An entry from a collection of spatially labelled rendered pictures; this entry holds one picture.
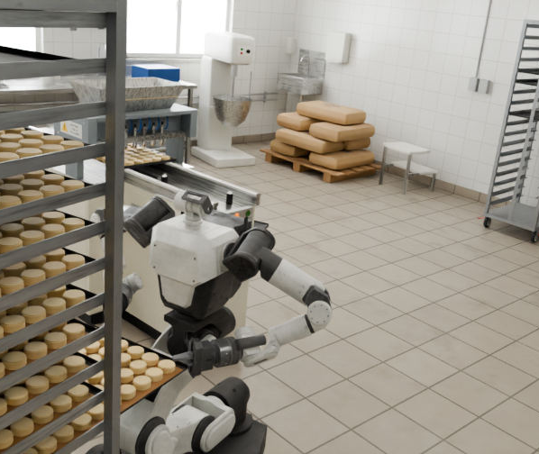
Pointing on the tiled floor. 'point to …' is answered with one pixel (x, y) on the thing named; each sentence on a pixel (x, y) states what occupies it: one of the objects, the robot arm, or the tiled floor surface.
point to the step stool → (407, 163)
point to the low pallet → (322, 167)
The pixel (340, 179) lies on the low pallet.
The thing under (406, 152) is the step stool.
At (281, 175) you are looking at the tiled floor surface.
